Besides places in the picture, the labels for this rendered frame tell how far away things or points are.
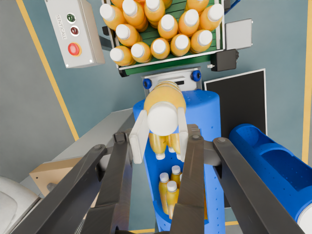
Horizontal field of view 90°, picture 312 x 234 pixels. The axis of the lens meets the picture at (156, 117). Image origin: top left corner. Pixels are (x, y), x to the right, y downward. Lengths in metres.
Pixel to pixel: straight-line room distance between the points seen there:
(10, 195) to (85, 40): 0.59
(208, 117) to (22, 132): 2.32
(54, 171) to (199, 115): 0.67
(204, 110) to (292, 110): 1.70
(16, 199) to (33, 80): 1.58
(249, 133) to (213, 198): 1.24
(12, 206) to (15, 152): 2.00
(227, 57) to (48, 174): 0.89
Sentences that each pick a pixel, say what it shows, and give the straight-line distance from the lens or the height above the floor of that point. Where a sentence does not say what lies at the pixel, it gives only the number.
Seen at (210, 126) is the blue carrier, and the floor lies 1.20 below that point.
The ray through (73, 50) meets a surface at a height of 1.11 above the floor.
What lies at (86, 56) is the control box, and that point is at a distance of 0.58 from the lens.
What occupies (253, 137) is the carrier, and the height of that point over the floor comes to 0.16.
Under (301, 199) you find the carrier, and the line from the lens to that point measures 1.05.
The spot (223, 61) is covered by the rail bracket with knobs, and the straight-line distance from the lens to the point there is 0.64.
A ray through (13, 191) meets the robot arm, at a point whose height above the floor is 1.21.
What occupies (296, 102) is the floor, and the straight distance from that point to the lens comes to 2.08.
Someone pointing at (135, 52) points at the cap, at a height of 1.09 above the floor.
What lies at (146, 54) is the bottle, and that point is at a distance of 0.57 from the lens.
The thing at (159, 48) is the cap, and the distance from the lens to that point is 0.53.
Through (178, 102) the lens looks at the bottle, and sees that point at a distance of 0.22.
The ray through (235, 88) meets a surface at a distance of 1.59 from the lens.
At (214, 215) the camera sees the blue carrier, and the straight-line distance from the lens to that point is 0.65.
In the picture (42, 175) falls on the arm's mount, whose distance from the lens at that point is 0.91.
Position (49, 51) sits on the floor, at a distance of 2.03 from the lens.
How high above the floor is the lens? 1.62
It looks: 71 degrees down
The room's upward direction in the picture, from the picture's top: 165 degrees counter-clockwise
